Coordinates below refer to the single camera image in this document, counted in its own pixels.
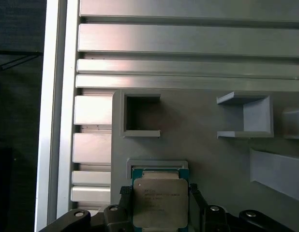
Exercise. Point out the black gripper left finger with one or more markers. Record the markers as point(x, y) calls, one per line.
point(115, 217)

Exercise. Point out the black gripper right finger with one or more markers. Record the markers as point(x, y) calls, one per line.
point(212, 217)

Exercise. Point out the silver square CPU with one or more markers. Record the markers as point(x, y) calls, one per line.
point(161, 203)

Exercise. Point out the grey plastic parts rack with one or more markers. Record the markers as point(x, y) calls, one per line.
point(200, 157)

